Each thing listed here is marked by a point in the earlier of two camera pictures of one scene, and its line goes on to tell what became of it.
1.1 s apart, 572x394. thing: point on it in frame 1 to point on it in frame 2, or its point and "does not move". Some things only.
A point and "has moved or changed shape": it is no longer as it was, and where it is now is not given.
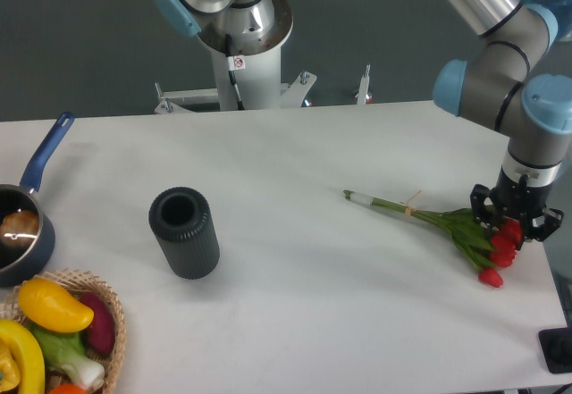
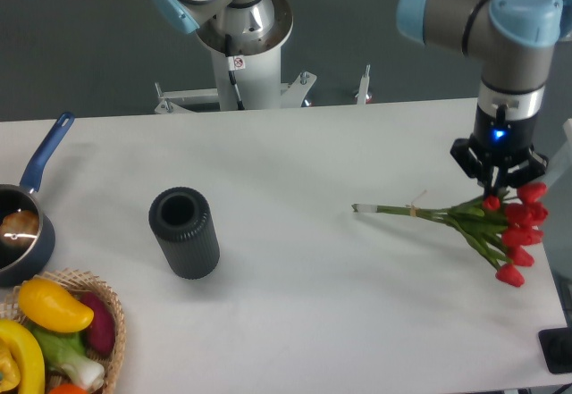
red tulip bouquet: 484,247 has moved or changed shape
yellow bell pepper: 21,362 does not move
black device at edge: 558,347 does not move
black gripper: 517,201 to 503,142
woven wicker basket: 81,281 does not move
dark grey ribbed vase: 181,221 does not move
